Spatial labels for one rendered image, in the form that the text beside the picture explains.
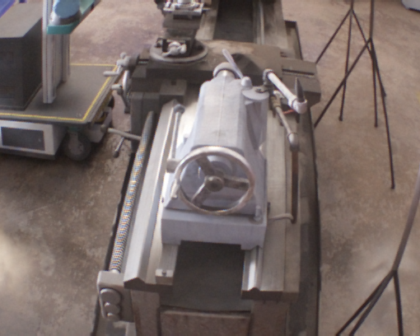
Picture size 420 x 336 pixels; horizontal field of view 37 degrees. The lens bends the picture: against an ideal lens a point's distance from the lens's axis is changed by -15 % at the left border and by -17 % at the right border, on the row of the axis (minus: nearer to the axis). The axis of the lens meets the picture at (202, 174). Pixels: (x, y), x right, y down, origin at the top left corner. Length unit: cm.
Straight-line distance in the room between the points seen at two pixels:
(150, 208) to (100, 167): 165
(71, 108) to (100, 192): 50
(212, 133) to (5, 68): 200
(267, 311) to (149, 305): 36
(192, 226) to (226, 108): 37
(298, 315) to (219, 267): 45
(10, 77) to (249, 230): 210
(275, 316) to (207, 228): 36
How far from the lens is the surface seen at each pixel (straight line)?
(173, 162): 211
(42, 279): 325
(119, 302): 220
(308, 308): 259
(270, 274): 210
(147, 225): 222
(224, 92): 227
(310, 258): 280
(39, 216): 361
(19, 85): 382
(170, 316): 214
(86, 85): 406
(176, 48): 287
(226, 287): 221
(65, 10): 325
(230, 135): 206
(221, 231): 213
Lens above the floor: 231
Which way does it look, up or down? 37 degrees down
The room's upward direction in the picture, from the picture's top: 2 degrees clockwise
